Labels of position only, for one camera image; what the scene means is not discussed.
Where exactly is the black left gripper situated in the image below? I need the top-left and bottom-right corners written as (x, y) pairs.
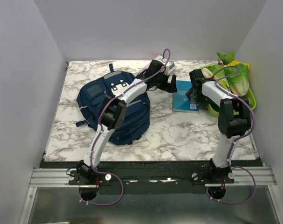
top-left (153, 70), bottom-right (177, 93)

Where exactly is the navy blue student backpack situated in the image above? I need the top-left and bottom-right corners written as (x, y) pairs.
top-left (76, 64), bottom-right (151, 145)

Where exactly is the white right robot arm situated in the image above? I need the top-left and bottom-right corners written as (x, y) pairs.
top-left (185, 69), bottom-right (255, 183)

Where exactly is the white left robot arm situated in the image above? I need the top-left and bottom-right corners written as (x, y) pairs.
top-left (76, 58), bottom-right (176, 184)

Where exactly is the teal blue hardcover book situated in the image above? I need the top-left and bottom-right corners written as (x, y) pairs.
top-left (172, 80), bottom-right (200, 113)

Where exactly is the green plastic vegetable tray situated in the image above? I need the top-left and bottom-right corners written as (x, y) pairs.
top-left (200, 64), bottom-right (257, 117)

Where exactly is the white green bok choy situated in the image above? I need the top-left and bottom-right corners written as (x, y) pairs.
top-left (201, 64), bottom-right (230, 91)

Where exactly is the green lettuce head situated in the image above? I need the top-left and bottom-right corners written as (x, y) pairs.
top-left (227, 63), bottom-right (249, 96)

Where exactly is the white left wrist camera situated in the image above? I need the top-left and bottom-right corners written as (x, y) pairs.
top-left (164, 61), bottom-right (176, 75)

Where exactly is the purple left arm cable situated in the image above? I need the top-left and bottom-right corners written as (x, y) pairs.
top-left (79, 48), bottom-right (172, 207)

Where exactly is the black mounting rail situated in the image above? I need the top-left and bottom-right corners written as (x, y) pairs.
top-left (40, 160), bottom-right (235, 195)

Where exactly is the aluminium frame rail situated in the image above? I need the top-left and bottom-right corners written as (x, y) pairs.
top-left (18, 167), bottom-right (79, 224)

